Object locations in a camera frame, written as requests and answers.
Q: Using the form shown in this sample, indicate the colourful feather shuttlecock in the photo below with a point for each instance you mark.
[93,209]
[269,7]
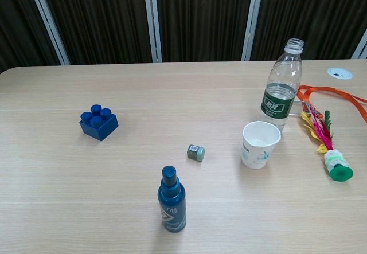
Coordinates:
[339,173]

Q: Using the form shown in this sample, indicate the blue toy building block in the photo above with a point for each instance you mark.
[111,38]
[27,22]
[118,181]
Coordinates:
[99,128]

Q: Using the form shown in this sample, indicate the transparent plastic water bottle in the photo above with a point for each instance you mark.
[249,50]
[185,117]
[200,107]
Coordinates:
[282,79]

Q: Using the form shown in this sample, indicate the white paper cup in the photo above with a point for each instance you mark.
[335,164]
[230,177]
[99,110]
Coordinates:
[258,156]

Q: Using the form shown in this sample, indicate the blue spray bottle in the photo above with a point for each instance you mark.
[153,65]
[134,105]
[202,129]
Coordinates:
[172,208]

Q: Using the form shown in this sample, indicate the white partition post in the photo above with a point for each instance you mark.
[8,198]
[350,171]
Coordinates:
[362,47]
[252,21]
[48,21]
[152,21]

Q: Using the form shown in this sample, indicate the clear badge holder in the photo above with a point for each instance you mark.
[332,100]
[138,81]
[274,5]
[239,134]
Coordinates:
[309,107]

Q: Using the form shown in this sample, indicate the small green jar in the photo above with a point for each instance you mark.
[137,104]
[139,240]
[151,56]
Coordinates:
[195,152]

